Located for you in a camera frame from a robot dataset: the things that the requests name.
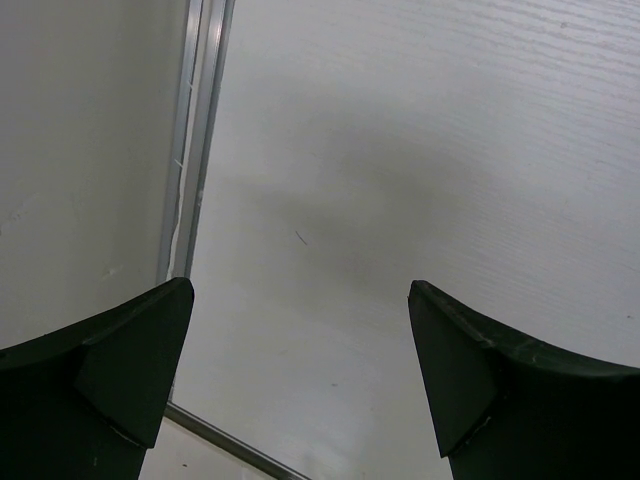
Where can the front aluminium rail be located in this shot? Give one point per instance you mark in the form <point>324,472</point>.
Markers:
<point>230,444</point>

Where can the left aluminium rail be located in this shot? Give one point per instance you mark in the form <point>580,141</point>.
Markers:
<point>204,53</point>

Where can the aluminium rail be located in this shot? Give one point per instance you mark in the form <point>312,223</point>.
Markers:
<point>230,444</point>
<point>204,53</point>

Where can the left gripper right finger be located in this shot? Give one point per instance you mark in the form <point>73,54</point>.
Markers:
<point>506,405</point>

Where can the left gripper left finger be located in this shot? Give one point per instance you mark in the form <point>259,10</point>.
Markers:
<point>87,401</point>

